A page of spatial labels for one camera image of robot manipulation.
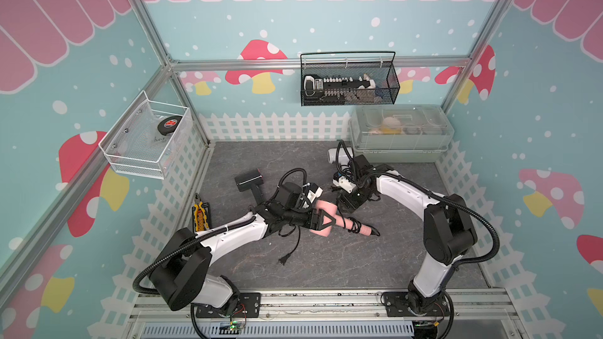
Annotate pink hair dryer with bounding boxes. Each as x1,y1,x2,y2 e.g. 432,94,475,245
309,200,381,237

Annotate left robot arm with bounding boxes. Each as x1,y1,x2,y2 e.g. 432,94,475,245
133,172,341,315

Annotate white wire mesh basket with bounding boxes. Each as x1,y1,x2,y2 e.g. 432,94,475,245
98,91,193,180

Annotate black white power strip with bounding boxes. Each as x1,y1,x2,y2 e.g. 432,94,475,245
301,75,376,102

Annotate black red tape measure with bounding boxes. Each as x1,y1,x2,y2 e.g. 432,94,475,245
157,116,183,137

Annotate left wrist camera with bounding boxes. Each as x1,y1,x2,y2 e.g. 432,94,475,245
301,183,323,208

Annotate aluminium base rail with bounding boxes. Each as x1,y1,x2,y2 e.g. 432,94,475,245
122,289,528,338

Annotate black wire mesh basket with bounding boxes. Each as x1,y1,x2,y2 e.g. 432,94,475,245
299,51,400,106

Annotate yellow black pliers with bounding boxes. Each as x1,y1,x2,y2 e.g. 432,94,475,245
192,193,212,232

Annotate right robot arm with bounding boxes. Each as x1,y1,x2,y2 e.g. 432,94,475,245
328,141,501,316

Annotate white hair dryer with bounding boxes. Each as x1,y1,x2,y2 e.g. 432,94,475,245
328,147,353,166

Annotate black hair dryer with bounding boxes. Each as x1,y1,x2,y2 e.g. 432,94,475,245
235,169,265,206

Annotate green clear storage box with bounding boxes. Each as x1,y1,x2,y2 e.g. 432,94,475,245
350,105,455,164

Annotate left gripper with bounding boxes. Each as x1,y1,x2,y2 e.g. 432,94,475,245
283,206,334,232

